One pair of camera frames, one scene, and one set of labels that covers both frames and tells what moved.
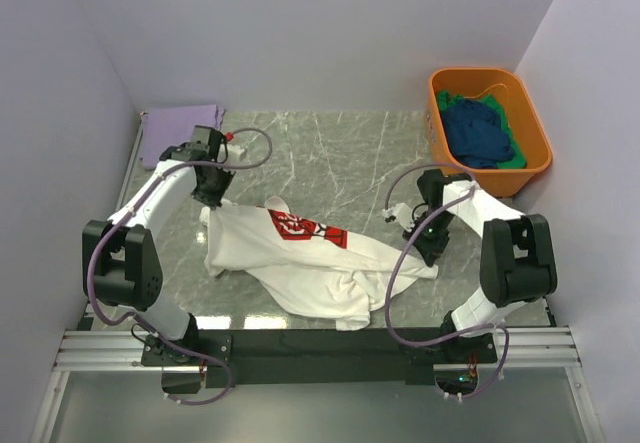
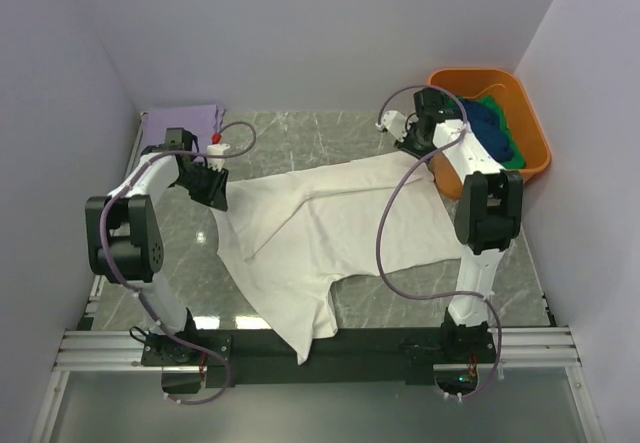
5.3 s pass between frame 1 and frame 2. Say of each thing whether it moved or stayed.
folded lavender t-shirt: stayed
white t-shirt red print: moved
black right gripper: moved
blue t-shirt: stayed
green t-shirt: stayed
